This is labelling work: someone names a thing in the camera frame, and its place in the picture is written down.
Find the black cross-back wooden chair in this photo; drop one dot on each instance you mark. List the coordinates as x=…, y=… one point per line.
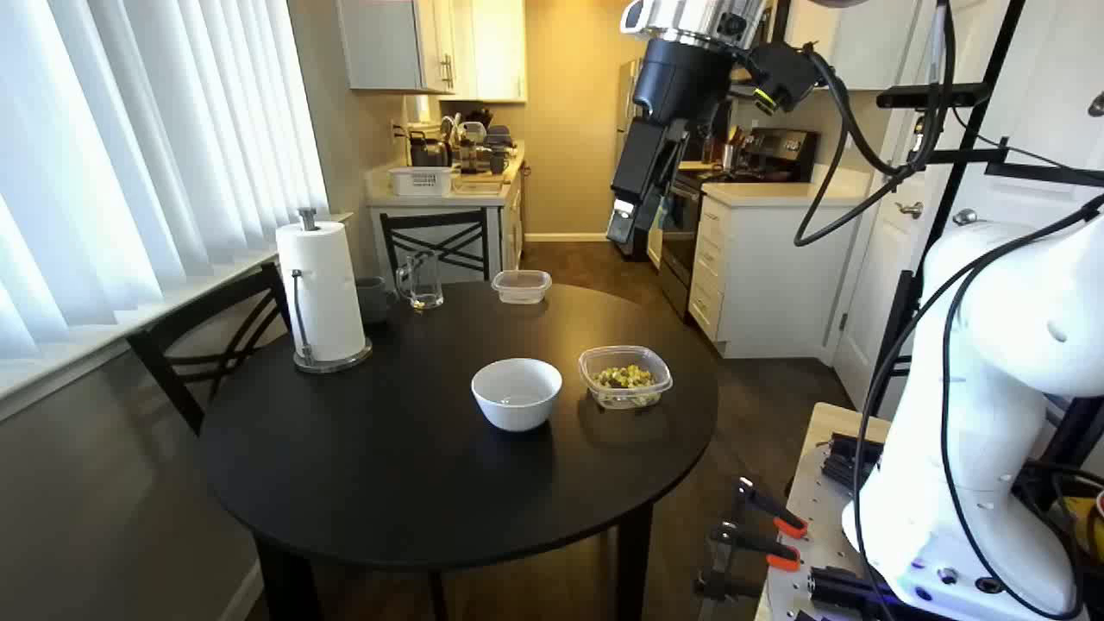
x=208, y=346
x=436, y=244

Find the kitchen counter with white top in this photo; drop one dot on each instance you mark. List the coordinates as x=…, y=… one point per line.
x=436, y=199

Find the black box on stand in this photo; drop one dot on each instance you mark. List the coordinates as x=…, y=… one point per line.
x=855, y=459

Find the yellow food pieces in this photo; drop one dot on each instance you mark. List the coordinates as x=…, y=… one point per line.
x=625, y=378

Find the white wall cabinet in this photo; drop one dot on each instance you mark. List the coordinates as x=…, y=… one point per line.
x=385, y=42

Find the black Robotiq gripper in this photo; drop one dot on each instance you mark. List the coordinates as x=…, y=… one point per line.
x=680, y=83

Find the cream wall cabinet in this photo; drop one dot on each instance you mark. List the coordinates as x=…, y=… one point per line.
x=489, y=50

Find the white tub on counter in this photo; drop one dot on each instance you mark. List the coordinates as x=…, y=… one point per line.
x=421, y=179

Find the clear plastic lunchbox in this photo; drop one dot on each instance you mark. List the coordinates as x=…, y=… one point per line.
x=625, y=378

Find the white vertical window blinds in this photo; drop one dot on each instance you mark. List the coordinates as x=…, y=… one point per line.
x=127, y=160

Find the round black wooden table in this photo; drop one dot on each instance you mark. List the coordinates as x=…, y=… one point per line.
x=402, y=484

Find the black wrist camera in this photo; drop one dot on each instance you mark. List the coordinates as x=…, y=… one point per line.
x=785, y=77

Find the light wooden robot stand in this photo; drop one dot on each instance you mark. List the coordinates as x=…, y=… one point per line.
x=805, y=505

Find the black metal camera frame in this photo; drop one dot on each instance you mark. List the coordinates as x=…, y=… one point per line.
x=969, y=125

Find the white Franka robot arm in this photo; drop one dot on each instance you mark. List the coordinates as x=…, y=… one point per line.
x=978, y=459

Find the dark countertop appliances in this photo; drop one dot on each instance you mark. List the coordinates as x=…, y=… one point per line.
x=468, y=139

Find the white paper towel roll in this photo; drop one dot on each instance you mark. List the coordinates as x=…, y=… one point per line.
x=321, y=286

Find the clear drinking glass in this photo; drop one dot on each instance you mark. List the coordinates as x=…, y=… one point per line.
x=425, y=284

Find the white base cabinet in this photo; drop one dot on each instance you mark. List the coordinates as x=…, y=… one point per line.
x=763, y=270

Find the white ceramic bowl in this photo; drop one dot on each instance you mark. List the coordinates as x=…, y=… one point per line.
x=514, y=394

